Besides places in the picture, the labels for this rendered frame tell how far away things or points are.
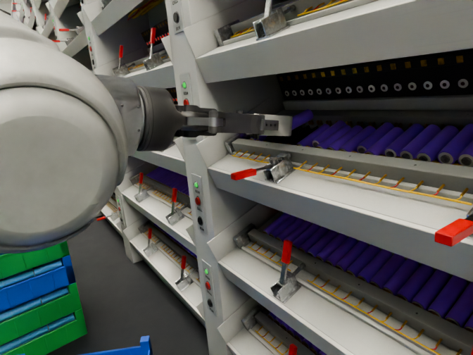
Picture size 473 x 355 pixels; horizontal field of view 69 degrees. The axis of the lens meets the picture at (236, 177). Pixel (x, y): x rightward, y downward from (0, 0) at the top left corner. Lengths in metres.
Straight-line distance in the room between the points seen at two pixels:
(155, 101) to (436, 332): 0.41
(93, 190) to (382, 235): 0.30
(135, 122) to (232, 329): 0.55
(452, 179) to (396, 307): 0.19
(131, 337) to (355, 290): 0.69
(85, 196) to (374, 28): 0.29
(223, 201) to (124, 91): 0.36
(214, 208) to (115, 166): 0.50
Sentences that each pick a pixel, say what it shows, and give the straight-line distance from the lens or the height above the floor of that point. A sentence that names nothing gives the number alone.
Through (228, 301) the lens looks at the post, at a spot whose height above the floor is 0.19.
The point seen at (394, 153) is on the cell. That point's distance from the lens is 0.45.
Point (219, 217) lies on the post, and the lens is 0.68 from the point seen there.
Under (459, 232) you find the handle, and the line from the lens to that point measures 0.28.
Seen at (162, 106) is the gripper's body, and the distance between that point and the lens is 0.39.
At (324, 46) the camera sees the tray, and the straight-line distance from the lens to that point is 0.40.
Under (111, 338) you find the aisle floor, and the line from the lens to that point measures 1.07.
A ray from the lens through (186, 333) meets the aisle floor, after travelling 1.01.
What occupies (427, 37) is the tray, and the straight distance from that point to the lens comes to 0.34.
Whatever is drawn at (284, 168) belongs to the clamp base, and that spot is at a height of 0.50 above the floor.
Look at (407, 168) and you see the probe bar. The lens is 0.40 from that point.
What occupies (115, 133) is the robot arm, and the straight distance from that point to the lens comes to 0.17.
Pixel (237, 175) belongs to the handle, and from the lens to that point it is 0.45.
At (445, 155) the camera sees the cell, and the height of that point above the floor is 0.53.
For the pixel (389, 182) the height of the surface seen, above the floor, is 0.51.
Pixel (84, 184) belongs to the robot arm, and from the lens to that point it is 0.17.
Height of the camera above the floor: 0.62
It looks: 14 degrees down
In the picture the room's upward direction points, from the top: 5 degrees counter-clockwise
